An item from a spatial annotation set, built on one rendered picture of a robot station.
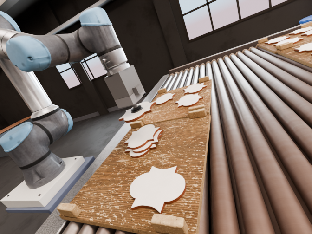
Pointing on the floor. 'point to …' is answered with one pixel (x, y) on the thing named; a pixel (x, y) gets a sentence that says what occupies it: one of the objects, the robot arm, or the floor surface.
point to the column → (57, 192)
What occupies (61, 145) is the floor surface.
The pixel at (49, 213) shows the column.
